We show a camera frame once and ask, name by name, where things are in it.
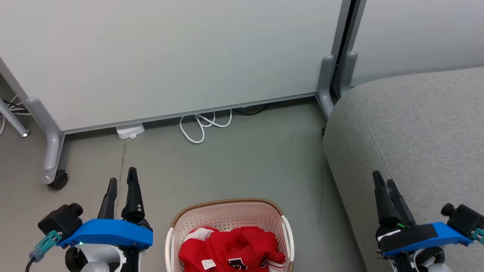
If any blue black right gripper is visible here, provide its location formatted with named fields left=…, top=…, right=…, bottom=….
left=372, top=170, right=474, bottom=272

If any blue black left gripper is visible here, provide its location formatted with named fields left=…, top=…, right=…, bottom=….
left=57, top=167, right=154, bottom=272

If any red white garment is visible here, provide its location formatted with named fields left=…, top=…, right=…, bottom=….
left=178, top=226, right=287, bottom=272

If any grey fabric sofa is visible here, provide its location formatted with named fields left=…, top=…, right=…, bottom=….
left=322, top=67, right=484, bottom=272

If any black caster wheel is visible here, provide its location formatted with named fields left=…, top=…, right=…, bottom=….
left=47, top=169, right=69, bottom=190

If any grey partition leg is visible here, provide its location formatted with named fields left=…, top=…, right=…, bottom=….
left=25, top=97, right=65, bottom=185

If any white plastic laundry basket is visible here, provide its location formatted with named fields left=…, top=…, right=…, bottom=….
left=165, top=198, right=295, bottom=272

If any thin metal table leg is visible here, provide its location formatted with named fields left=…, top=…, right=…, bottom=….
left=0, top=99, right=31, bottom=138

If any large white partition panel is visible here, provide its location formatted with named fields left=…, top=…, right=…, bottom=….
left=0, top=0, right=353, bottom=135

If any teal left camera connector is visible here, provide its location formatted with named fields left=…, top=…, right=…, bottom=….
left=29, top=230, right=63, bottom=263

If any white looped cable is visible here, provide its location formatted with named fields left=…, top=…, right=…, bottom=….
left=179, top=109, right=233, bottom=144

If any white cable bundle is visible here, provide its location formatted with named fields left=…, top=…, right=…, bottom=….
left=0, top=94, right=30, bottom=136

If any black floor cable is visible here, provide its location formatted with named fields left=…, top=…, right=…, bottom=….
left=233, top=103, right=270, bottom=116

